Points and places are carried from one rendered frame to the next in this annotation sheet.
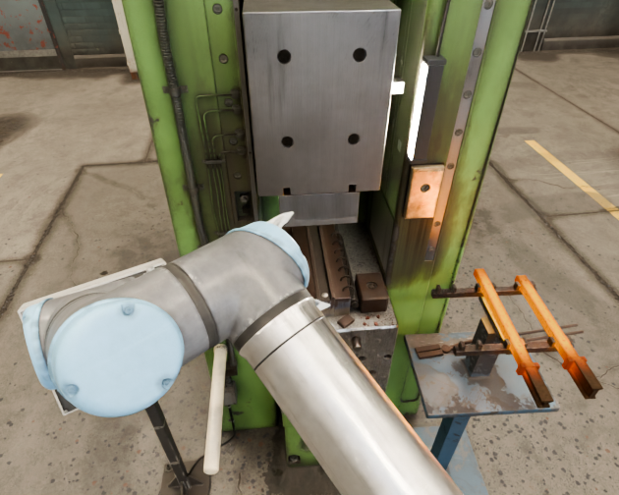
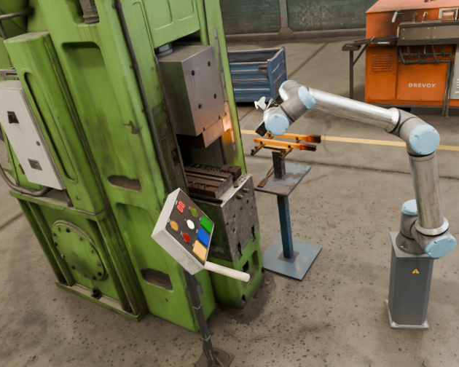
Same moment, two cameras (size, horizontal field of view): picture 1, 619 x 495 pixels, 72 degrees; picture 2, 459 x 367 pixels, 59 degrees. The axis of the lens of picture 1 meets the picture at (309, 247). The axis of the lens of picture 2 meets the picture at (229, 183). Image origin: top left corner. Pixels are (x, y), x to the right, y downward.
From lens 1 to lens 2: 165 cm
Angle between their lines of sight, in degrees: 40
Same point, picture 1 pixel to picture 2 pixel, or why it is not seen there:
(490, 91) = (226, 67)
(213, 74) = (155, 96)
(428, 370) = (269, 187)
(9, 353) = not seen: outside the picture
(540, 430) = (299, 214)
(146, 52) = (135, 97)
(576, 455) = (316, 211)
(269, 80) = (191, 83)
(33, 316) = (277, 113)
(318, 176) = (210, 116)
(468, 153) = (228, 94)
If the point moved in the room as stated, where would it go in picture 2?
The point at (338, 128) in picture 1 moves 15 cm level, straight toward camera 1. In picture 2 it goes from (210, 93) to (231, 96)
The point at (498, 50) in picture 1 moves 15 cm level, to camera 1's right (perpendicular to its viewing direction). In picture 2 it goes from (222, 52) to (236, 45)
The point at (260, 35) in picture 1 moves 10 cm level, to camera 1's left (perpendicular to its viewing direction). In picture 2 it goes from (186, 68) to (173, 74)
